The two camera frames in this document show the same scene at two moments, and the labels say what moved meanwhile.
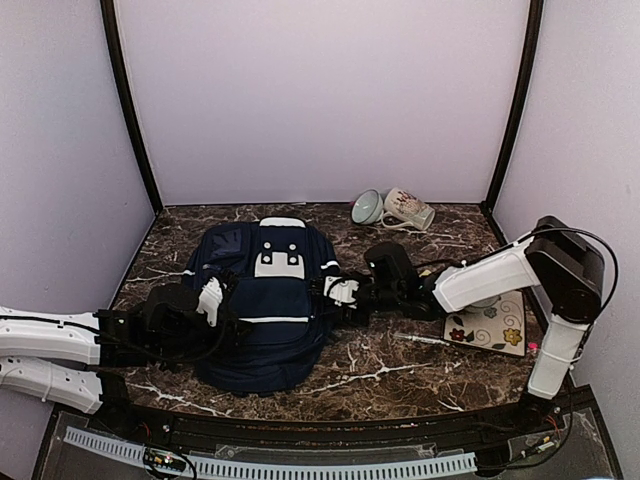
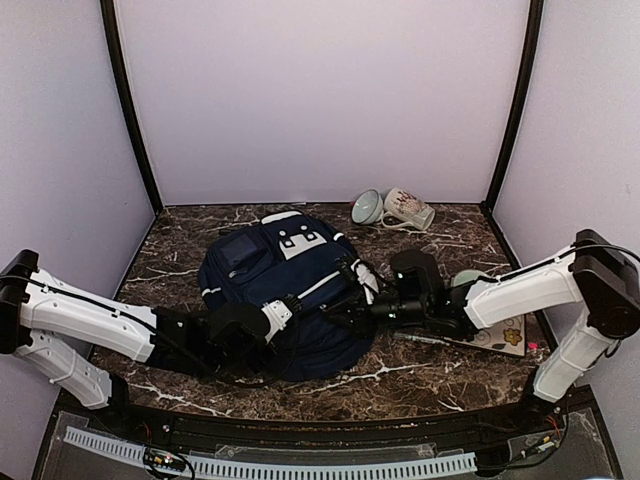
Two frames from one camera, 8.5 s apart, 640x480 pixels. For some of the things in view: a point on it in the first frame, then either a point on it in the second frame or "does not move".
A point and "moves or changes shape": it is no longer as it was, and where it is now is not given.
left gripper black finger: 229,282 to 295,303
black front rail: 293,430 does not move
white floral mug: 403,204 does not move
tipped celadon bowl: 367,207 does not move
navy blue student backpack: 270,266 moves or changes shape
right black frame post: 517,112 does not move
